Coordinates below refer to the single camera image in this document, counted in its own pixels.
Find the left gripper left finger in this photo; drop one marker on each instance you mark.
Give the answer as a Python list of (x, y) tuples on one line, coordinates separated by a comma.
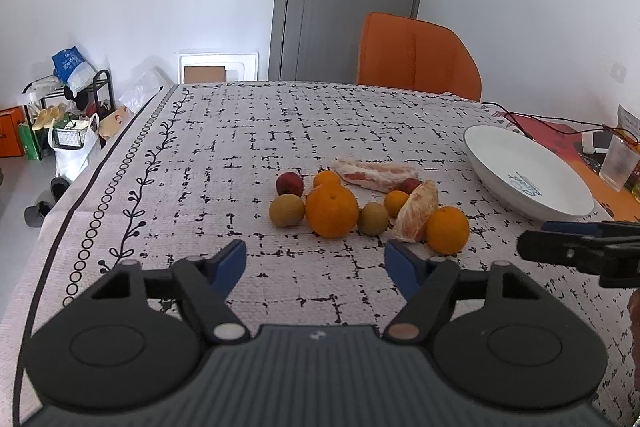
[(203, 286)]

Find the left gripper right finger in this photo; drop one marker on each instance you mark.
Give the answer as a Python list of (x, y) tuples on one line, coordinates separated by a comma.
[(428, 288)]

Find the medium orange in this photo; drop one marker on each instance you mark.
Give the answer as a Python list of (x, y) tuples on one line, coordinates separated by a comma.
[(447, 231)]

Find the peeled grapefruit segment short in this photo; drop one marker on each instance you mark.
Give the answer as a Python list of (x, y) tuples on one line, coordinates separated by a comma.
[(410, 224)]

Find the green-brown kiwi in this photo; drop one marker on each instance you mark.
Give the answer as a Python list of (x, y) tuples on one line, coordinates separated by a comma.
[(373, 219), (287, 211)]

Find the small tangerine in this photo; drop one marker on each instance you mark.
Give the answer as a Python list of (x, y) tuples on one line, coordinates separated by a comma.
[(394, 201), (326, 177)]

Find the dark red plum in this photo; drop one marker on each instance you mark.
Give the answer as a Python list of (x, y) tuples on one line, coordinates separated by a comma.
[(409, 185), (290, 183)]

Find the peeled grapefruit segment long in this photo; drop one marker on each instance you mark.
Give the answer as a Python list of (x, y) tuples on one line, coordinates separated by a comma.
[(376, 176)]

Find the large orange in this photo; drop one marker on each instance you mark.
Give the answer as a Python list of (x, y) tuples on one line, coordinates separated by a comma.
[(332, 211)]

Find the person's right hand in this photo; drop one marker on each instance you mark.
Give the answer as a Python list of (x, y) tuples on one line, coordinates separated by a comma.
[(634, 315)]

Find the clear plastic cup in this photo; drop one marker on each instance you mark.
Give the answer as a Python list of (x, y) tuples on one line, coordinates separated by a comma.
[(619, 163)]

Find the white black power adapter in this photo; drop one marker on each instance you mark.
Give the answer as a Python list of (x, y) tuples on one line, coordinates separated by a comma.
[(596, 142)]

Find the white ceramic plate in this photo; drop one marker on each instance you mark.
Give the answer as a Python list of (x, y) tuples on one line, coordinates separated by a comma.
[(525, 176)]

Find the red orange placemat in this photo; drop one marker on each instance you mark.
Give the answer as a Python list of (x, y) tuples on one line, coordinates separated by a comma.
[(564, 138)]

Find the snack bag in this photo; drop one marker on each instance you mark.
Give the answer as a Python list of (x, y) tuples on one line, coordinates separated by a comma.
[(629, 124)]

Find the patterned white tablecloth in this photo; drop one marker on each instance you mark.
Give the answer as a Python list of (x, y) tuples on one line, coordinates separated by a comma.
[(96, 337)]

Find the black slipper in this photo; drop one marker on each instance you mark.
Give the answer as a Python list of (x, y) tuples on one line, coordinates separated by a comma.
[(34, 215)]

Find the white shopping bag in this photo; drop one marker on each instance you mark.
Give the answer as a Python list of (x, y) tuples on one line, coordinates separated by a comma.
[(75, 142)]

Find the black metal rack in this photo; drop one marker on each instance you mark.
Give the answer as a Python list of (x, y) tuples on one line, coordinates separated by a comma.
[(97, 98)]

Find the white foam packaging board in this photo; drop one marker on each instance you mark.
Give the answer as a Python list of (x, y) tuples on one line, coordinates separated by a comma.
[(214, 67)]

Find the orange chair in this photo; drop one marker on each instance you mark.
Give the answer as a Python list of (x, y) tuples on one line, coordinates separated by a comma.
[(404, 53)]

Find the blue white plastic bag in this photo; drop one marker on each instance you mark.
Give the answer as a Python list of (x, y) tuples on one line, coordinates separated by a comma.
[(72, 69)]

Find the orange cardboard box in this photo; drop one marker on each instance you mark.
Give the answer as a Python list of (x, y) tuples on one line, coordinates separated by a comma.
[(10, 142)]

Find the white wall socket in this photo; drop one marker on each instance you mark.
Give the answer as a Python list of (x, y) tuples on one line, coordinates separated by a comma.
[(618, 72)]

